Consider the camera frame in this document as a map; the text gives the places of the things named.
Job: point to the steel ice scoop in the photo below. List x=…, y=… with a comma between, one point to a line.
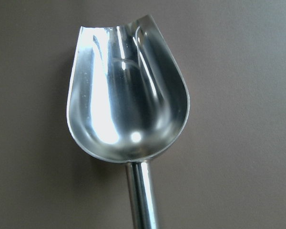
x=127, y=103

